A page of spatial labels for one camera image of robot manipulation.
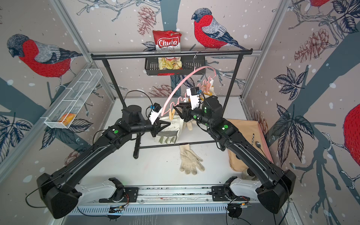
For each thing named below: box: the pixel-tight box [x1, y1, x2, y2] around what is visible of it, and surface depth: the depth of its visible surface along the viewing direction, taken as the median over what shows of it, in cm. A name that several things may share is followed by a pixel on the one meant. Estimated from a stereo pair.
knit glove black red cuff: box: [182, 119, 197, 131], surface depth 81 cm
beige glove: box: [154, 116, 184, 144], surface depth 71 cm
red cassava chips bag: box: [152, 30, 184, 70], surface depth 83 cm
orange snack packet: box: [58, 113, 76, 126], surface depth 68 cm
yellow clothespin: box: [168, 108, 176, 121], surface depth 63 cm
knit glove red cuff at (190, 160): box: [179, 143, 205, 176], surface depth 87 cm
